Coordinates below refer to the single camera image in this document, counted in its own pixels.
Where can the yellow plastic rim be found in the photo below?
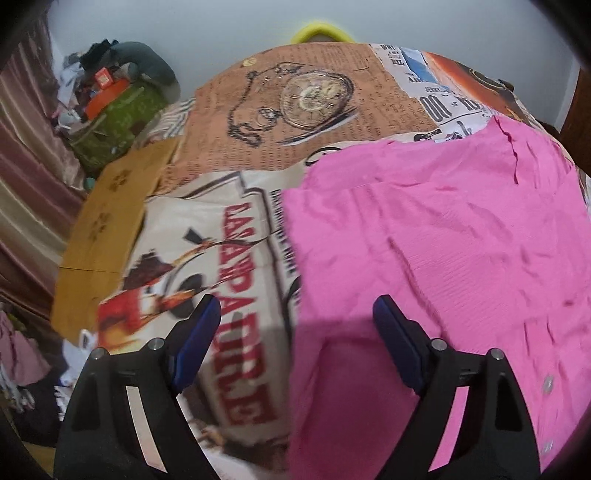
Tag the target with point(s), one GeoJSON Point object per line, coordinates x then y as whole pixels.
{"type": "Point", "coordinates": [322, 32]}

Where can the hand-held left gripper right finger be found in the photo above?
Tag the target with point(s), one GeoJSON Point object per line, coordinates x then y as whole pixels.
{"type": "Point", "coordinates": [400, 344]}

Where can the pink shirt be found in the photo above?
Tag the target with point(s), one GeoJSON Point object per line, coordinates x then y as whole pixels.
{"type": "Point", "coordinates": [429, 258]}

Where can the printed newspaper-pattern bedsheet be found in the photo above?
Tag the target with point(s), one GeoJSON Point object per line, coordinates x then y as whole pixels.
{"type": "Point", "coordinates": [258, 184]}

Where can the grey cloth bundle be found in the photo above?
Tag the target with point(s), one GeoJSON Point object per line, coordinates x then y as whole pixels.
{"type": "Point", "coordinates": [138, 60]}

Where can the brown cardboard sheet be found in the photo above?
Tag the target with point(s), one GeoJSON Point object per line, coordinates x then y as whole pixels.
{"type": "Point", "coordinates": [104, 230]}

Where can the green patterned box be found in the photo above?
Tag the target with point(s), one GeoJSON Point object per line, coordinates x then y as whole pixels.
{"type": "Point", "coordinates": [117, 124]}

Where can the striped brown curtain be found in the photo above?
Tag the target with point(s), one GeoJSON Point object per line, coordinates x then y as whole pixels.
{"type": "Point", "coordinates": [27, 184]}

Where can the orange box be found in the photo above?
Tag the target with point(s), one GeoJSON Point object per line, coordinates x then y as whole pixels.
{"type": "Point", "coordinates": [107, 96]}

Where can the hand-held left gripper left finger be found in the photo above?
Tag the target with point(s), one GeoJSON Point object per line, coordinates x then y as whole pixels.
{"type": "Point", "coordinates": [196, 341]}

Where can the dark wooden post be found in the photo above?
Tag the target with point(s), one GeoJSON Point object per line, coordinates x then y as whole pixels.
{"type": "Point", "coordinates": [575, 110]}

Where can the pile of clothes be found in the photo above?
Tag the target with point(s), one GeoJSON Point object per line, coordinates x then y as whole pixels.
{"type": "Point", "coordinates": [23, 369]}

